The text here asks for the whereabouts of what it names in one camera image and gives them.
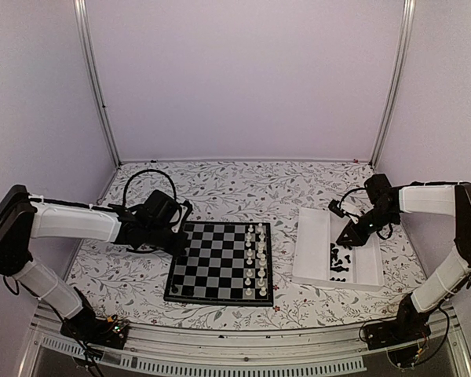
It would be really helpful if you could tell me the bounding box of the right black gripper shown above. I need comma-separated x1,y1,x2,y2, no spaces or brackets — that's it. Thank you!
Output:
337,206,400,247

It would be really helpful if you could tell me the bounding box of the white plastic divided tray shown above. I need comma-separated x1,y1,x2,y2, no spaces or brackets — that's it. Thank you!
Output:
291,207,385,292

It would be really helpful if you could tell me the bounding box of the black and grey chessboard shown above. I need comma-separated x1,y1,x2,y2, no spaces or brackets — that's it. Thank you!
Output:
163,221,274,307

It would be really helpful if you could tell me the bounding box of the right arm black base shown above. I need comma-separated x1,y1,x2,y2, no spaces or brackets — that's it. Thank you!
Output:
358,319,431,369

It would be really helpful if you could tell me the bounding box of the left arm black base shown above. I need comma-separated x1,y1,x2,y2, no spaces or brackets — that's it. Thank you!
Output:
60,313,130,350

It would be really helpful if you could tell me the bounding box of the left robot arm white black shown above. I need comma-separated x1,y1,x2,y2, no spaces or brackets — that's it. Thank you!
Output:
0,185,192,341

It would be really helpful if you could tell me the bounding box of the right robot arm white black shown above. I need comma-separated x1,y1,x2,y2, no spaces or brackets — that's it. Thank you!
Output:
329,174,471,342

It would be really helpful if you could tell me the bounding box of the black chess pieces pile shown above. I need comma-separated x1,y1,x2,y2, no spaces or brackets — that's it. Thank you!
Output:
329,243,353,283

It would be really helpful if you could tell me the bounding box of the white chess pieces row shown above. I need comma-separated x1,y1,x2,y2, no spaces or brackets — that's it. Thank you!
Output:
243,223,270,300

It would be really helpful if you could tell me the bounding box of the floral patterned table mat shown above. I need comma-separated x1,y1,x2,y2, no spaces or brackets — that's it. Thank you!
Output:
68,162,425,331

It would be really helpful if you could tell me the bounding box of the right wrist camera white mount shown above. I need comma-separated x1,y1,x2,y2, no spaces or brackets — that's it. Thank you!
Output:
328,199,363,223

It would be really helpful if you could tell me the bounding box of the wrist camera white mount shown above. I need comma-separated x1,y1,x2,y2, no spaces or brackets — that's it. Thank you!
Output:
328,199,363,223
171,200,193,233

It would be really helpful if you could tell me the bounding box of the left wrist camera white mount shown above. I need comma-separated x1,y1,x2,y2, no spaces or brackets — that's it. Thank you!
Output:
171,200,193,233

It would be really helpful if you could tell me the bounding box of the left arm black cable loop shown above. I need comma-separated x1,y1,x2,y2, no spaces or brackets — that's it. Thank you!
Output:
123,168,178,207

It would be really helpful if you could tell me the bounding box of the front aluminium rail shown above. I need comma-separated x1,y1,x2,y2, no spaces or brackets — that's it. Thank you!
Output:
18,307,471,376

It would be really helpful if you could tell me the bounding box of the right aluminium frame post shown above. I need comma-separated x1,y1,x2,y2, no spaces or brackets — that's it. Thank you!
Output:
370,0,416,170

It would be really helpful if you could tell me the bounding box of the aluminium frame post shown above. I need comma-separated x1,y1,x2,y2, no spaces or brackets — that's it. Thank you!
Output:
73,0,122,167
370,0,416,170

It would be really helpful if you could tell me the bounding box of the left aluminium frame post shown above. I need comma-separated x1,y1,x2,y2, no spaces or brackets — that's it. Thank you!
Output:
73,0,122,167

